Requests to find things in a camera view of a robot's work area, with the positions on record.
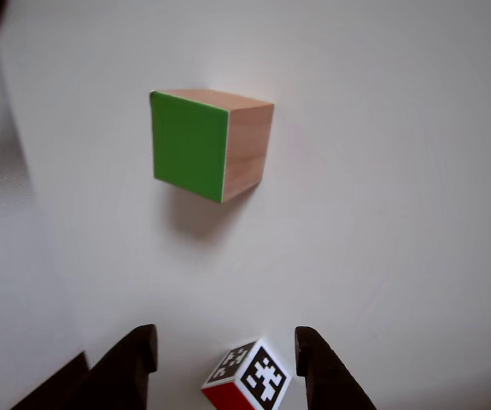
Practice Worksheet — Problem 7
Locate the wooden cube with green face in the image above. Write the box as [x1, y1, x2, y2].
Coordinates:
[149, 88, 276, 204]

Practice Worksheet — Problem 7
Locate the cube with black-white marker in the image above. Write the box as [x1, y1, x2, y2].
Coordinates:
[201, 337, 293, 410]

